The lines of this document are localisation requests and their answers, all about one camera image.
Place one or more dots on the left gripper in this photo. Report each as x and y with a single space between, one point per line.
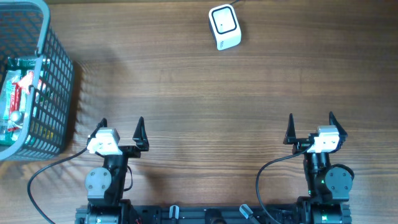
138 135

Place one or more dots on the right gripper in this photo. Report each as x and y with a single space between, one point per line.
301 144

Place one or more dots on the green 3M product package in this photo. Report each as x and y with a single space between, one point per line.
14 93

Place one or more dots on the small yellow oil bottle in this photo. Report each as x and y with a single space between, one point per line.
16 117

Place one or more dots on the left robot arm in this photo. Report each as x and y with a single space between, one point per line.
106 184

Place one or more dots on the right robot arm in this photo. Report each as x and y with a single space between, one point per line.
328 184

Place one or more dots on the white barcode scanner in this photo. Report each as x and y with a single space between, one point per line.
224 26

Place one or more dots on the grey plastic shopping basket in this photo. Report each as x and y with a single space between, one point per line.
26 31

